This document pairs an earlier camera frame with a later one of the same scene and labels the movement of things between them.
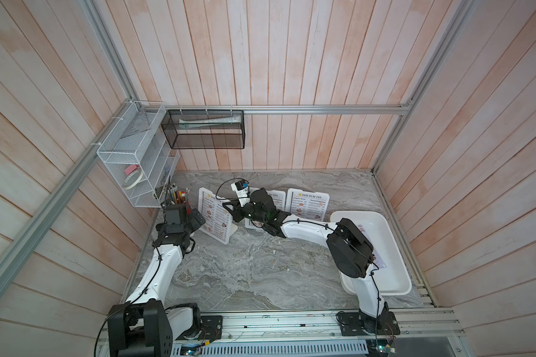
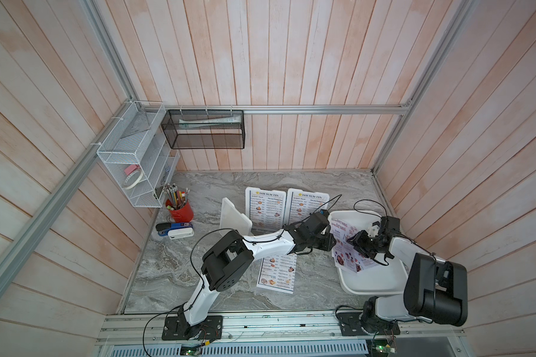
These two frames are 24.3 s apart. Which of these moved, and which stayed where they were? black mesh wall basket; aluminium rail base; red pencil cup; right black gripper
Moved: right black gripper
Stayed: aluminium rail base; black mesh wall basket; red pencil cup
